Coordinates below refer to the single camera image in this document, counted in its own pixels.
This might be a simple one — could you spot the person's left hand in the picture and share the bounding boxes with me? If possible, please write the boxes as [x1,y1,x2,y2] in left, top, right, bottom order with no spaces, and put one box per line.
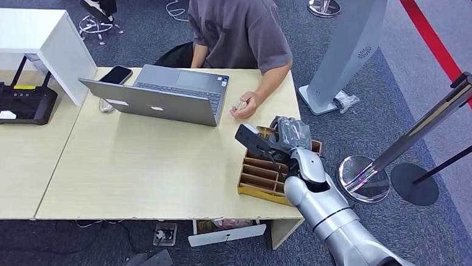
[229,90,260,121]

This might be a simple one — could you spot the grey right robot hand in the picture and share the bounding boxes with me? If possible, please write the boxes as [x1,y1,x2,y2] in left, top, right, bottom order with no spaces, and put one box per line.
[267,115,314,155]

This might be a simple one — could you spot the cardboard divider organizer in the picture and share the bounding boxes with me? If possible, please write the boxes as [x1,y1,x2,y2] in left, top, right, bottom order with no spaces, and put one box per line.
[236,124,325,209]

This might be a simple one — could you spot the person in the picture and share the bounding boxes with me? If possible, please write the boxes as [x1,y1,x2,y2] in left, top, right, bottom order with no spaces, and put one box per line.
[182,0,297,123]

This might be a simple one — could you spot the crumpled clear plastic bag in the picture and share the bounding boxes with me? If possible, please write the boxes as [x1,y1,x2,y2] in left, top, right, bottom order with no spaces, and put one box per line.
[333,89,361,115]

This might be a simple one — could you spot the grey laptop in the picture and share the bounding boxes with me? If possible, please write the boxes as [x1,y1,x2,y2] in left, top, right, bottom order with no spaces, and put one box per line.
[77,61,231,128]

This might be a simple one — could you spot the black office chair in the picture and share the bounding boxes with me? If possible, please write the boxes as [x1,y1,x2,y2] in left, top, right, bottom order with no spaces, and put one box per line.
[154,39,195,69]

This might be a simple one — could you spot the grey standing kiosk panel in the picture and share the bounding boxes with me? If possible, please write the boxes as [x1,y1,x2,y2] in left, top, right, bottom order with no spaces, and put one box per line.
[296,0,390,119]

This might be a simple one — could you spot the white drawer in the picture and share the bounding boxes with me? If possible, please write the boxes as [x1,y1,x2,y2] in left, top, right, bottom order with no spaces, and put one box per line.
[188,216,268,252]

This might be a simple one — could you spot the white and pink plush toy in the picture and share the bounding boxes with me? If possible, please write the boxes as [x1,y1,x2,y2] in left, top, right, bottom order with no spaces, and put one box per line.
[214,217,255,232]

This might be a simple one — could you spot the chrome stanchion base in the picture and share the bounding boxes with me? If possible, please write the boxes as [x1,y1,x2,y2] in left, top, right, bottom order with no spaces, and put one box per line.
[306,0,342,19]

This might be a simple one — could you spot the black smartphone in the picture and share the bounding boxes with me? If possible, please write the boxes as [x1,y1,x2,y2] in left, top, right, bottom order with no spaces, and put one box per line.
[97,65,134,86]

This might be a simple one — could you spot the silver phone stand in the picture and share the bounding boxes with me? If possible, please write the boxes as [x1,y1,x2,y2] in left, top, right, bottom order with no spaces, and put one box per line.
[98,97,116,114]

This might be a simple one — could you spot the metal floor socket box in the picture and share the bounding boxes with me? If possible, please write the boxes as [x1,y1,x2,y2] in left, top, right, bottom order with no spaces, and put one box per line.
[153,222,178,248]

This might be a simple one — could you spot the chrome chair base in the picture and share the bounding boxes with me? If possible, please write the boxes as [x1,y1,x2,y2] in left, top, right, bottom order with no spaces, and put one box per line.
[77,14,125,47]

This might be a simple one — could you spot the black flat floor plates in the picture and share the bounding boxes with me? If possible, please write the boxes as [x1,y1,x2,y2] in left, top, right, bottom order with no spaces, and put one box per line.
[116,247,174,266]

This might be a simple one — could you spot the black device with two antennas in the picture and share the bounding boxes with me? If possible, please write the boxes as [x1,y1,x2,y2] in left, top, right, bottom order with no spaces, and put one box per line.
[0,54,61,128]

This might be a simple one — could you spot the white desk shelf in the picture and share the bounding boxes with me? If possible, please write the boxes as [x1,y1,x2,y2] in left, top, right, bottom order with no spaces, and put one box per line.
[0,6,101,108]

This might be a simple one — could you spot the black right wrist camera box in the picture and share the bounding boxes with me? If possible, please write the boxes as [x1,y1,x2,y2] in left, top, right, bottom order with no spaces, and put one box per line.
[233,122,281,160]

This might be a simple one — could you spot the coiled white cable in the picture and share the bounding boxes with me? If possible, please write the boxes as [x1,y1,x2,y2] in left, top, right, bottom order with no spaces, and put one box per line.
[163,0,191,23]

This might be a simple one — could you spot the chrome stanchion post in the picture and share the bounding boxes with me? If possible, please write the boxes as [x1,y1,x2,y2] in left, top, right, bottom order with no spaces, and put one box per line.
[335,65,472,209]

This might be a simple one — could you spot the black stanchion post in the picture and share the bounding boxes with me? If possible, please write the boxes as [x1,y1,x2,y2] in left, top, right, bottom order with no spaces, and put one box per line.
[390,131,472,209]

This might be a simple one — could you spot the thin white floor cable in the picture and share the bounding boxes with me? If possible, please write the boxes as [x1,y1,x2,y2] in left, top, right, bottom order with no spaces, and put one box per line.
[74,217,124,231]

